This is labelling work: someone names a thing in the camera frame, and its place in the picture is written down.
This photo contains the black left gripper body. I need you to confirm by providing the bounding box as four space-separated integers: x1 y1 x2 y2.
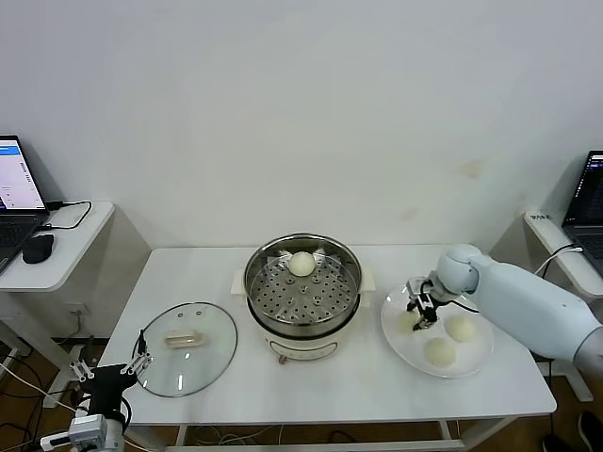
79 363 136 415

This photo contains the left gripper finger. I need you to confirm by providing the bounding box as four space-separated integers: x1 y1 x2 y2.
69 334 95 380
120 329 155 377

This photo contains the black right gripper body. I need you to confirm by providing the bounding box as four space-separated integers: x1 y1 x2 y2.
417 281 445 322

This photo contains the round glass lid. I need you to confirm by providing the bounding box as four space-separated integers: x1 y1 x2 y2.
132 301 239 398

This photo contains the stainless steel steamer basket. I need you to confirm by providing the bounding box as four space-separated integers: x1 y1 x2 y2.
243 232 365 331

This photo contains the steel steamer pot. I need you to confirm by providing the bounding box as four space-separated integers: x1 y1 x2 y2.
230 267 378 366

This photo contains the white round plate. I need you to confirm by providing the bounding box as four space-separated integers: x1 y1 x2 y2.
380 281 496 379

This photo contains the white power strip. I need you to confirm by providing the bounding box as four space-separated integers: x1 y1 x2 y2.
42 390 72 410

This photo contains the white side table with mouse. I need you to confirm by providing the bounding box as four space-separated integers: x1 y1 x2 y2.
0 202 117 392

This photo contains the black computer mouse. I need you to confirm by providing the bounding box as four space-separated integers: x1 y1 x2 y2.
23 234 57 265

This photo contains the white side table with label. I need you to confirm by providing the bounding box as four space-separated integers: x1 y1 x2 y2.
523 210 603 404

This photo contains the laptop with bright screen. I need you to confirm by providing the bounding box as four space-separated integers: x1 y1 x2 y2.
0 135 52 277

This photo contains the laptop with dark screen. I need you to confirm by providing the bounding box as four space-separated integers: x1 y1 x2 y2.
561 150 603 263

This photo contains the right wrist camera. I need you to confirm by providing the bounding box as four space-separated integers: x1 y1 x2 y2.
405 277 434 300

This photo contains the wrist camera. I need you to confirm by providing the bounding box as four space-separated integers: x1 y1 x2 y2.
40 413 107 451
405 277 434 300

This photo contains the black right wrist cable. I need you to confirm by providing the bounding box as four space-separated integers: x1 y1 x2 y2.
442 296 481 315

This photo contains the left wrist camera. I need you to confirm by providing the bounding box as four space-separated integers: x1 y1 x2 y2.
40 413 107 451

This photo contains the white cable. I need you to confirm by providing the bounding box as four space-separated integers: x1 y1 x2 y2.
534 244 583 277

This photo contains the black laptop charger cable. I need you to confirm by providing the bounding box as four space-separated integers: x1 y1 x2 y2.
40 201 94 232

